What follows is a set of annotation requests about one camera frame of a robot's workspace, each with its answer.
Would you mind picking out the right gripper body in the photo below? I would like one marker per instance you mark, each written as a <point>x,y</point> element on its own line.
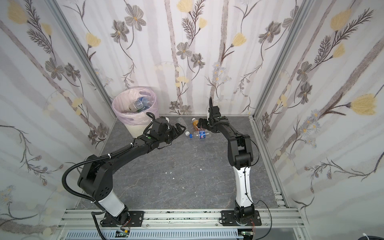
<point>214,114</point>

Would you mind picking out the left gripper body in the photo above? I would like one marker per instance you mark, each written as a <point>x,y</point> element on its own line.
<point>173,130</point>

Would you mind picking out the orange red label bottle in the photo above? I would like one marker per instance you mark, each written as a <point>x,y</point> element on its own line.
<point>195,124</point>

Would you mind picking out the Pepsi blue label bottle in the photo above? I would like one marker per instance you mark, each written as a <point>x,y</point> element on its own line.
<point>201,134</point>

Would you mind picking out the clear ribbed bottle white cap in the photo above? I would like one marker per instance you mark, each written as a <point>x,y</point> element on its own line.
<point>184,125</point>

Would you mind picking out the Pocari Sweat bottle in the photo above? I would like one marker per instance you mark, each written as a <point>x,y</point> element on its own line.
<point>142,103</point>

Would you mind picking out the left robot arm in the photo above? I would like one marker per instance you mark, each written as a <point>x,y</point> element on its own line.
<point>96,178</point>

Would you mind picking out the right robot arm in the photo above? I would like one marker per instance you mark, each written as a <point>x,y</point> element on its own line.
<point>240,157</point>

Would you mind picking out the cream waste bin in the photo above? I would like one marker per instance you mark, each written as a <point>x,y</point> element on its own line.
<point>137,130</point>

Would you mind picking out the pink bin liner bag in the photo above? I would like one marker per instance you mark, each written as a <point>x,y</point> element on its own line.
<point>122,103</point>

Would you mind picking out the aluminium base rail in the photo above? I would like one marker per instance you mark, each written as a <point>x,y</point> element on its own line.
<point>213,219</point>

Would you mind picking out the white slotted cable duct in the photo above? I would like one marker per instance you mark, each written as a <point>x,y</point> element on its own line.
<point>178,234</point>

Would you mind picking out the left aluminium corner post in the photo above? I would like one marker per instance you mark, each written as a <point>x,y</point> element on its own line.
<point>79,50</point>

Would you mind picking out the aluminium corner frame post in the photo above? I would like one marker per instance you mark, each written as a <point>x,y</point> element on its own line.
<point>284,52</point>

